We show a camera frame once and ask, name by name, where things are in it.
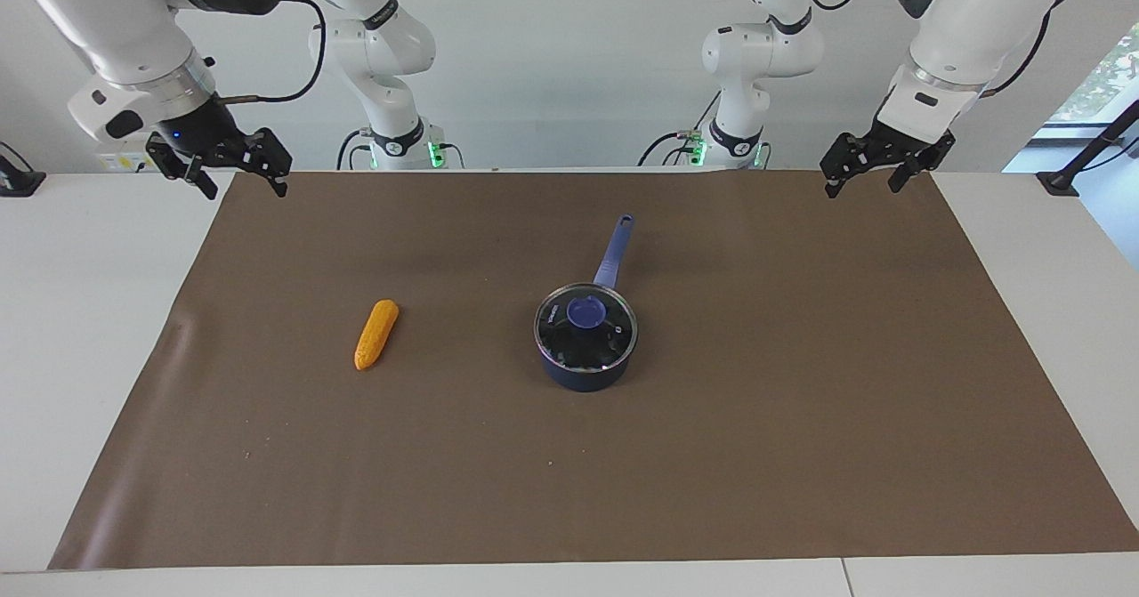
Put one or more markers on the glass lid with blue knob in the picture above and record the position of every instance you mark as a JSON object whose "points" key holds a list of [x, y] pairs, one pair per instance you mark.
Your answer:
{"points": [[585, 328]]}

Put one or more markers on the white box with yellow label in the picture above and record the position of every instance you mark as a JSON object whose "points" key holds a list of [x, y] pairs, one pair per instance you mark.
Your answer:
{"points": [[120, 162]]}

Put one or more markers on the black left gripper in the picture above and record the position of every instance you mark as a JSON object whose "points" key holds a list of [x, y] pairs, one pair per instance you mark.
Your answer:
{"points": [[876, 148]]}

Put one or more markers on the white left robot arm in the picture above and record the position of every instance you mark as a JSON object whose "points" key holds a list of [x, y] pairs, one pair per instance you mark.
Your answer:
{"points": [[952, 36]]}

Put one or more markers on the small black clamp mount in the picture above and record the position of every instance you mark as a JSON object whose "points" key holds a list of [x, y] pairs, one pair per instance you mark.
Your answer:
{"points": [[18, 181]]}

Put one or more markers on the brown table mat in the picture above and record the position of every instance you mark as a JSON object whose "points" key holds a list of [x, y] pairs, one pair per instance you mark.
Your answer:
{"points": [[623, 472]]}

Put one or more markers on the yellow corn cob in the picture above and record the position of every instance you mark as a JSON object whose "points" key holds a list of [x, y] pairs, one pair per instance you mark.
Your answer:
{"points": [[375, 336]]}

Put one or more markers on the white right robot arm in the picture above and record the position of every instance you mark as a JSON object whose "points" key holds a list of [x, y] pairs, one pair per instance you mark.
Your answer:
{"points": [[116, 28]]}

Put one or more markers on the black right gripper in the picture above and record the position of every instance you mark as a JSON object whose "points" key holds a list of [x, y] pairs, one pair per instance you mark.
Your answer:
{"points": [[209, 139]]}

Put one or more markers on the black clamp stand with pole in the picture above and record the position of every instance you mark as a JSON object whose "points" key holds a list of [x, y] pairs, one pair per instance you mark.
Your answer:
{"points": [[1081, 157]]}

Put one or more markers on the window with green foliage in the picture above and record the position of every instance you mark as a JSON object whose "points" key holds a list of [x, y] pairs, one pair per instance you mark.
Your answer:
{"points": [[1103, 81]]}

